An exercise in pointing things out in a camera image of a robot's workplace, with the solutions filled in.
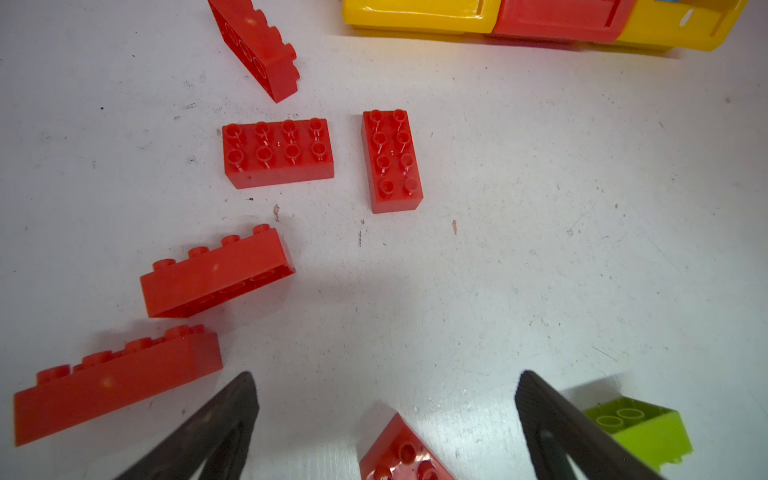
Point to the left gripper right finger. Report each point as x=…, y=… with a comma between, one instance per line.
x=556, y=432

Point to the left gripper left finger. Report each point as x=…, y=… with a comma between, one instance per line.
x=214, y=441

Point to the small green lego front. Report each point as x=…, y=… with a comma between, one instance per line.
x=654, y=434

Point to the red lego brick lower left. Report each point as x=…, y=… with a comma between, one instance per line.
x=65, y=396

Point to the red lego brick on side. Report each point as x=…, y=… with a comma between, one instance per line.
x=210, y=277

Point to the red lego brick near front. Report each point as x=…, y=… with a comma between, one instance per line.
x=399, y=454

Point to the red lego brick flat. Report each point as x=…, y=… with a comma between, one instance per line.
x=272, y=153

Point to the red lego brick upright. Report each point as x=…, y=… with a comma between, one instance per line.
x=391, y=162

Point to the red lego brick far left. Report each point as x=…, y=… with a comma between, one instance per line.
x=258, y=46

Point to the red plastic bin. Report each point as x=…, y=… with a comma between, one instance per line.
x=598, y=21

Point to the right yellow plastic bin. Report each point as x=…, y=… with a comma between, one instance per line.
x=688, y=24

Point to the yellow plastic bin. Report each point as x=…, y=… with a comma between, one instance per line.
x=688, y=24
x=448, y=16

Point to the left yellow plastic bin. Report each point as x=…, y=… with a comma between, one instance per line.
x=448, y=16

